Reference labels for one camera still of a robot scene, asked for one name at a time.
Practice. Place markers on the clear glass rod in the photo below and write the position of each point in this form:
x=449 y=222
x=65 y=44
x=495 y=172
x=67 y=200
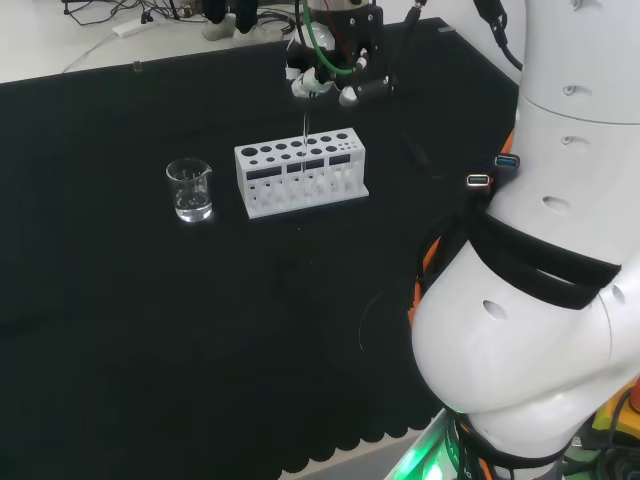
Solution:
x=305 y=125

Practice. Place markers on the white power strip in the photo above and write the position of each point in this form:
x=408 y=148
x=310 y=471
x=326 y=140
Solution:
x=127 y=27

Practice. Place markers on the clear cloth clip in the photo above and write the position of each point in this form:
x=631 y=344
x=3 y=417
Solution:
x=137 y=66
x=446 y=29

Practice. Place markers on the yellow stop button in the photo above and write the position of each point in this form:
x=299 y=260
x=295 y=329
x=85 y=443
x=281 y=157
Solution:
x=607 y=415

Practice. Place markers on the small clear glass beaker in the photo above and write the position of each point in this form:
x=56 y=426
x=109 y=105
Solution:
x=192 y=212

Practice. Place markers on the person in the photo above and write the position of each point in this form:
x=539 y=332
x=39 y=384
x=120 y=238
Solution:
x=217 y=25

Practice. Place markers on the black USB plug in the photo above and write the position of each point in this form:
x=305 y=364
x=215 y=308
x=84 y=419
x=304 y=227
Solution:
x=479 y=180
x=507 y=161

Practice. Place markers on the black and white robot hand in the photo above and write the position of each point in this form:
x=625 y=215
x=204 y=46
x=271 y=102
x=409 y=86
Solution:
x=360 y=35

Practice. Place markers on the black bench cloth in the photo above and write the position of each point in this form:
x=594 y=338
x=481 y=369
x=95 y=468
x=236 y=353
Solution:
x=150 y=325

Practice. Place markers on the white test tube rack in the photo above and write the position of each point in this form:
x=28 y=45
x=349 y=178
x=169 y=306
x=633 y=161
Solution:
x=241 y=175

